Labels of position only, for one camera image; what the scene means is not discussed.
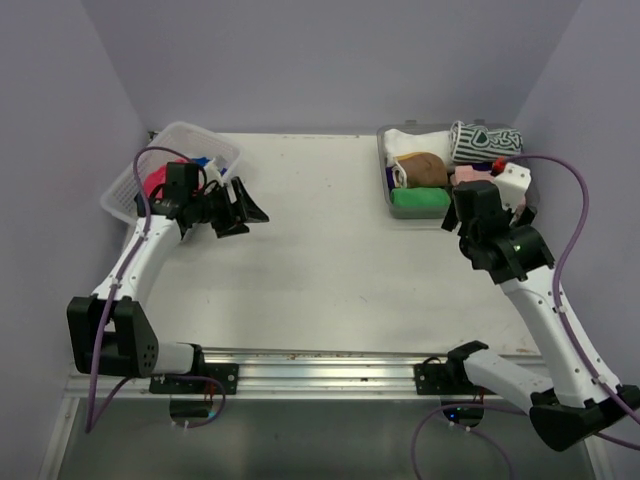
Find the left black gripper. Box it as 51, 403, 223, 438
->
189, 177, 268, 238

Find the green white striped towel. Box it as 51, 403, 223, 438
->
449, 121, 523, 163

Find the yellow brown towel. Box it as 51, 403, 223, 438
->
392, 152, 448, 188

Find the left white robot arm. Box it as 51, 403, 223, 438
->
67, 162, 269, 394

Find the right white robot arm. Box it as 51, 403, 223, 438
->
414, 181, 639, 452

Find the blue towel in basket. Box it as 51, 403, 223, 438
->
191, 155, 231, 181

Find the grey plastic tray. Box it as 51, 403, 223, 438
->
375, 119, 541, 221

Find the purple rolled towel back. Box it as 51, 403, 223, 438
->
468, 162, 493, 172

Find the purple rolled towel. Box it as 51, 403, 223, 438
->
385, 167, 396, 191
468, 162, 493, 172

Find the pink rolled towel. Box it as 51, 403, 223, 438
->
451, 166, 526, 219

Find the pink towel in basket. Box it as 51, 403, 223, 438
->
143, 165, 166, 197

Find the green rolled towel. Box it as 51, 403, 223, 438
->
390, 187, 451, 209

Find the purple rolled towel front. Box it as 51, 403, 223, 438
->
385, 167, 396, 191

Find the white rolled towel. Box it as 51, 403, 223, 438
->
382, 129, 453, 168

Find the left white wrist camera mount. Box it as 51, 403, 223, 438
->
199, 155, 232, 187

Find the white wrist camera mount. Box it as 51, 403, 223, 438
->
199, 155, 232, 187
491, 158, 532, 211

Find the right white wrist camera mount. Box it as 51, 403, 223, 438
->
491, 158, 532, 211

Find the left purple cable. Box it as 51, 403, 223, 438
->
84, 146, 227, 434

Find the aluminium mounting rail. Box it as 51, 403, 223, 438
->
64, 349, 551, 399

